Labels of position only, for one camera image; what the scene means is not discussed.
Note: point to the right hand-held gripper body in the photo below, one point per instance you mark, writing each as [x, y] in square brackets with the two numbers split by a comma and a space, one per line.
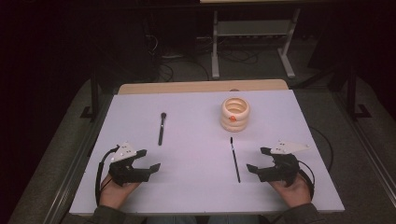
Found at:
[281, 169]

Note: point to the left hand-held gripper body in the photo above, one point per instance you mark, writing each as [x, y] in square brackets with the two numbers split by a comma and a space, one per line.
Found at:
[127, 174]

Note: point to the thin black brush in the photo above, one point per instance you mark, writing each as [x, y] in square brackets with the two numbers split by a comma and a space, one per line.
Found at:
[235, 160]

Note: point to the black makeup brush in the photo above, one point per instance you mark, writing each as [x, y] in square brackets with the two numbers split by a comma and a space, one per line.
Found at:
[161, 129]

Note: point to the cream ringed brush holder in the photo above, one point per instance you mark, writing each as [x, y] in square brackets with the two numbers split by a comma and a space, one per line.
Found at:
[235, 123]

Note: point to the person's left hand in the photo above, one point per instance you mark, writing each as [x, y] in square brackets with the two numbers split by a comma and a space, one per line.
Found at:
[116, 193]

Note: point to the person's right hand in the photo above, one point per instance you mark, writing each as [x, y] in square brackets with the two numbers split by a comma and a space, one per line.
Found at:
[294, 193]

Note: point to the white table board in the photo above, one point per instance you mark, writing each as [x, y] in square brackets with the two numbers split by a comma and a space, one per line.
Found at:
[193, 186]

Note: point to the black metal stand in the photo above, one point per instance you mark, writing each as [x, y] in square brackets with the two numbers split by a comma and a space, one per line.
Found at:
[94, 93]
[352, 93]

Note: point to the wooden table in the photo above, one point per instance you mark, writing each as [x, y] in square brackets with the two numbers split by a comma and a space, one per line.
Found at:
[186, 86]

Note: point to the aluminium rail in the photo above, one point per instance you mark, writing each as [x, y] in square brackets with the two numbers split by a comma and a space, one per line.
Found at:
[373, 155]
[67, 183]

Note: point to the grey metal desk frame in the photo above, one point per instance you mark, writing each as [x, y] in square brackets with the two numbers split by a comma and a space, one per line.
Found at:
[249, 28]

